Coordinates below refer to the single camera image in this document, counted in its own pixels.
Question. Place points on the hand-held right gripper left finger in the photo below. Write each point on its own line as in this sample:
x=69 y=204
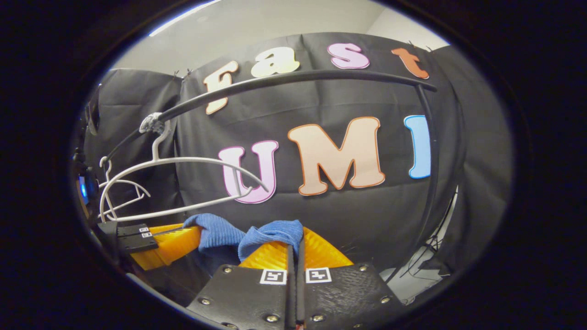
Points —
x=247 y=298

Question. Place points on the white hanger with clear hook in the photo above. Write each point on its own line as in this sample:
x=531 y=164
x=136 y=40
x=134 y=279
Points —
x=183 y=159

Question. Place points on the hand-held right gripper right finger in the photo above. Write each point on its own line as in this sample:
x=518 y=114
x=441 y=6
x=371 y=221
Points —
x=348 y=298

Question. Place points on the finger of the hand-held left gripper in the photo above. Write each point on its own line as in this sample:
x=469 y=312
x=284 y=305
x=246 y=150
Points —
x=169 y=247
x=128 y=228

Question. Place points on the black backdrop stand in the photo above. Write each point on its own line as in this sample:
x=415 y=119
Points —
x=435 y=247

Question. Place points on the white plastic hanger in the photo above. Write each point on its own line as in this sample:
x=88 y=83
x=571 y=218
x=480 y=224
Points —
x=124 y=181

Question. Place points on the black clothes rack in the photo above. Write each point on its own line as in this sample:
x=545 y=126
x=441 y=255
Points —
x=298 y=75

